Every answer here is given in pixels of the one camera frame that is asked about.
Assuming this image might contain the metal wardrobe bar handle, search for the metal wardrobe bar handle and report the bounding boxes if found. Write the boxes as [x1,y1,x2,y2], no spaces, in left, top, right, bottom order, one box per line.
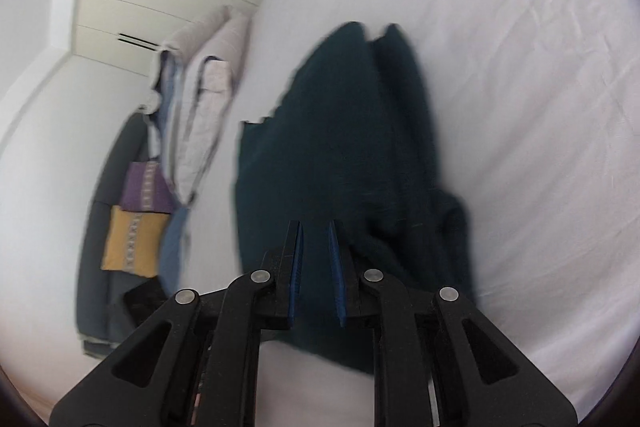
[115,33,159,52]

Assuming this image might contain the blue striped folded quilt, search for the blue striped folded quilt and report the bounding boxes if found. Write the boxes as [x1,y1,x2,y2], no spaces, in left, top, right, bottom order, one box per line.
[144,51,187,158]

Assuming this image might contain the dark teal fleece garment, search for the dark teal fleece garment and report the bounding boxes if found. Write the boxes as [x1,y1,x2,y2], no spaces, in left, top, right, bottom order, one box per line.
[232,21,476,376]

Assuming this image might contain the blue duvet with white trim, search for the blue duvet with white trim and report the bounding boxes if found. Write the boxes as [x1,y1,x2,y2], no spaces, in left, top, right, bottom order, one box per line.
[158,204,194,293]

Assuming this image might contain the dark grey sofa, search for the dark grey sofa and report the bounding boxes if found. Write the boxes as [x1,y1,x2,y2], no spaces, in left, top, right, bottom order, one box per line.
[75,112,174,348]

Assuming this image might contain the yellow cushion with patterned band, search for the yellow cushion with patterned band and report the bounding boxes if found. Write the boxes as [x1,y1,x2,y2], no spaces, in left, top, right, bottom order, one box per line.
[100,205,172,279]

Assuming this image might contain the white bed sheet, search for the white bed sheet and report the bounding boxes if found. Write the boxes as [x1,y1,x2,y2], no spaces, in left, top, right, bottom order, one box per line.
[177,0,640,427]

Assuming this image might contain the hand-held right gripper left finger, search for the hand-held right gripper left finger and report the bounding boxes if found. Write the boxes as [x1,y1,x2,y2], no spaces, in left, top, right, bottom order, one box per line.
[49,220,305,427]

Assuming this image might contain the purple cushion with patterned band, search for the purple cushion with patterned band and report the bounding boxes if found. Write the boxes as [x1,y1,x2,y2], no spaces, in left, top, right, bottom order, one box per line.
[119,160,174,214]

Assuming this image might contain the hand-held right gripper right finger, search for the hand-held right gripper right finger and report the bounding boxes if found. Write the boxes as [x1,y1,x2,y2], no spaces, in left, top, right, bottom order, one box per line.
[327,220,581,427]

